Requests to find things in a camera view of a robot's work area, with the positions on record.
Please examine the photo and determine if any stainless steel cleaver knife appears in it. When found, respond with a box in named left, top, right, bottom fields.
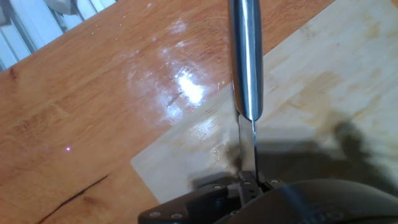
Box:
left=228, top=0, right=265, bottom=183

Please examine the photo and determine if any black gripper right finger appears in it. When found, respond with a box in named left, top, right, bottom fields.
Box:
left=257, top=172, right=281, bottom=192

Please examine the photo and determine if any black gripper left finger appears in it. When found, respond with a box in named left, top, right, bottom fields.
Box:
left=137, top=179, right=259, bottom=224

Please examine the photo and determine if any bamboo cutting board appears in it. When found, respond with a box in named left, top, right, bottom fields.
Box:
left=130, top=0, right=398, bottom=205

